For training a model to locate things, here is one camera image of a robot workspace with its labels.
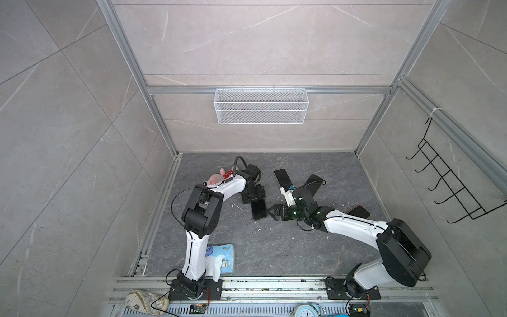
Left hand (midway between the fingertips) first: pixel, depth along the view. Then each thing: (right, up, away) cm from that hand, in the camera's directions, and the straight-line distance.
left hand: (263, 196), depth 98 cm
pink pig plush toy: (-24, +9, +2) cm, 26 cm away
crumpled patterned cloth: (-42, -33, -30) cm, 61 cm away
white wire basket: (-1, +46, +2) cm, 46 cm away
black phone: (-2, -5, -5) cm, 8 cm away
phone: (+11, +8, +10) cm, 17 cm away
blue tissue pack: (-16, -19, -20) cm, 32 cm away
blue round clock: (+14, -35, -32) cm, 49 cm away
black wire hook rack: (+64, +8, -32) cm, 72 cm away
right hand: (+5, -5, -12) cm, 14 cm away
